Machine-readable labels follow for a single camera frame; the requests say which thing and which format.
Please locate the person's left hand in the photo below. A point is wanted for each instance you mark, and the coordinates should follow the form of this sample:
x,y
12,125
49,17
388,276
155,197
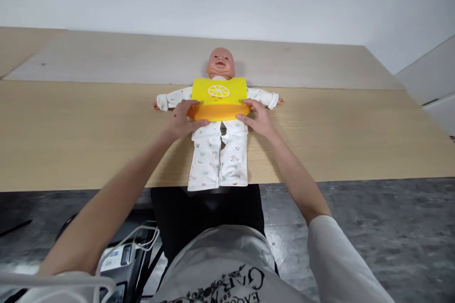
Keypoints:
x,y
179,122

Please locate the person's right hand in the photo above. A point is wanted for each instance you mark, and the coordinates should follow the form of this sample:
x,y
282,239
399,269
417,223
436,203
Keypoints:
x,y
261,123

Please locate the yellow and orange bib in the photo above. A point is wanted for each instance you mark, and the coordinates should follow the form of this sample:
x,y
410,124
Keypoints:
x,y
219,93

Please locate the baby doll in white pajamas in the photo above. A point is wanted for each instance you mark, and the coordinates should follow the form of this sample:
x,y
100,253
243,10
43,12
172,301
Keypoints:
x,y
221,154

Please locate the person's legs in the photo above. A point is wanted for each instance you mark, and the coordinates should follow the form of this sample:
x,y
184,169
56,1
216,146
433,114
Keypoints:
x,y
209,210

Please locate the white labelled device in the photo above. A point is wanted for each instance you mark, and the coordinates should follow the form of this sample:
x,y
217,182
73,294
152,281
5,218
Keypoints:
x,y
113,258

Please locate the person's body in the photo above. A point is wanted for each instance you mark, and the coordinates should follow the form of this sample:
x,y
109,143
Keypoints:
x,y
220,271

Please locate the black stool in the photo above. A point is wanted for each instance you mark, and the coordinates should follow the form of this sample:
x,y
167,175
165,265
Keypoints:
x,y
142,274

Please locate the white cabinet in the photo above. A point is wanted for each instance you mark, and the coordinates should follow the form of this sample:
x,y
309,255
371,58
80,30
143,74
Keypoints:
x,y
432,75

